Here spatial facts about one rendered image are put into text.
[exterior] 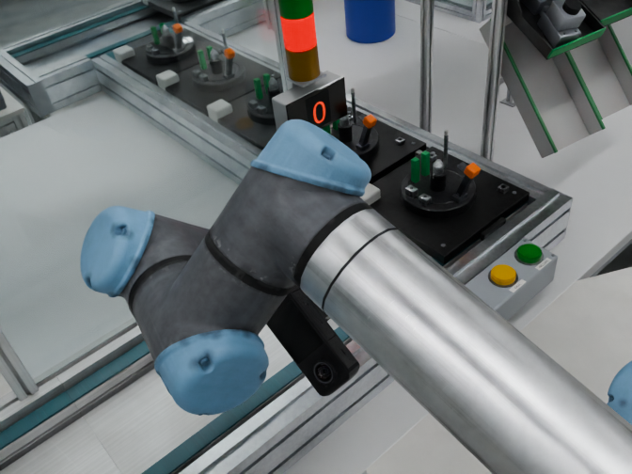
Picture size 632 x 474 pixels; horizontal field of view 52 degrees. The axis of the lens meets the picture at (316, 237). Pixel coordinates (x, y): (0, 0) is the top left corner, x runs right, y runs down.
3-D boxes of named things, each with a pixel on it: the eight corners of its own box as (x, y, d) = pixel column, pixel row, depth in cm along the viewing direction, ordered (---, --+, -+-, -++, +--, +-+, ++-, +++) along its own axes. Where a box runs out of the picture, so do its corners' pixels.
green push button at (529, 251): (545, 259, 109) (546, 250, 108) (530, 271, 107) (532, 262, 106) (525, 248, 112) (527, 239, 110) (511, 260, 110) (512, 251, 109)
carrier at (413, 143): (426, 150, 137) (427, 98, 129) (343, 203, 126) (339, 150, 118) (349, 113, 152) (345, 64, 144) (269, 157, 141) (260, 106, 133)
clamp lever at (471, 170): (467, 195, 117) (481, 168, 111) (460, 199, 116) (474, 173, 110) (453, 181, 118) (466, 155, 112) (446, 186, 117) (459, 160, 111)
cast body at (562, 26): (574, 45, 115) (593, 15, 108) (553, 50, 114) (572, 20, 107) (551, 11, 118) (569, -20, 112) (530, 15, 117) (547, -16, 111)
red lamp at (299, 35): (323, 43, 98) (321, 11, 95) (298, 55, 96) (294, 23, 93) (303, 35, 101) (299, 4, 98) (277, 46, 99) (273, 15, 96)
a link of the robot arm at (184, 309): (239, 301, 41) (180, 208, 49) (152, 424, 44) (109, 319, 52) (321, 320, 47) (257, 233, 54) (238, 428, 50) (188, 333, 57)
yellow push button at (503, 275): (520, 280, 106) (521, 272, 105) (504, 292, 104) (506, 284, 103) (499, 268, 108) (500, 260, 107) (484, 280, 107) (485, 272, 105)
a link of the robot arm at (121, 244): (89, 318, 51) (65, 254, 56) (202, 334, 58) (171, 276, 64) (135, 239, 48) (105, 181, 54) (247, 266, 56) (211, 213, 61)
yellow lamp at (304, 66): (326, 73, 102) (323, 43, 98) (302, 85, 99) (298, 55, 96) (306, 64, 105) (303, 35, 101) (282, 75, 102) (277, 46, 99)
